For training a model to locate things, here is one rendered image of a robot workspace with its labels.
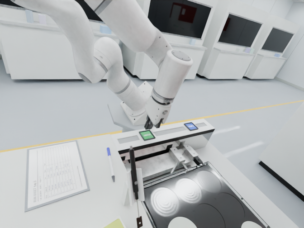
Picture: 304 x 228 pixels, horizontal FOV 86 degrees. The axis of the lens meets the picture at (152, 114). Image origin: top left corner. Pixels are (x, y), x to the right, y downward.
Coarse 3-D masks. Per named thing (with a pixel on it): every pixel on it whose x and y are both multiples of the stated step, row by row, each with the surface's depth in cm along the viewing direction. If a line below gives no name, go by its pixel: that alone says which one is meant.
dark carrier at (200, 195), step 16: (192, 176) 66; (208, 176) 68; (144, 192) 56; (160, 192) 57; (176, 192) 59; (192, 192) 60; (208, 192) 61; (224, 192) 63; (160, 208) 53; (176, 208) 54; (192, 208) 55; (208, 208) 56; (224, 208) 57; (240, 208) 59; (160, 224) 49; (208, 224) 52; (224, 224) 53; (240, 224) 54
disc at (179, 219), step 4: (172, 220) 50; (176, 220) 51; (180, 220) 51; (184, 220) 51; (188, 220) 51; (172, 224) 49; (176, 224) 50; (180, 224) 50; (184, 224) 50; (188, 224) 50; (192, 224) 51
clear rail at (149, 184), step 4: (200, 164) 72; (204, 164) 73; (188, 168) 69; (192, 168) 69; (196, 168) 70; (180, 172) 66; (184, 172) 67; (168, 176) 63; (172, 176) 64; (176, 176) 65; (156, 180) 60; (160, 180) 61; (164, 180) 62; (148, 184) 59; (152, 184) 59; (156, 184) 60; (144, 188) 57
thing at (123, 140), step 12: (192, 120) 90; (204, 120) 93; (132, 132) 71; (156, 132) 76; (168, 132) 78; (180, 132) 79; (192, 132) 81; (120, 144) 64; (132, 144) 65; (144, 144) 67
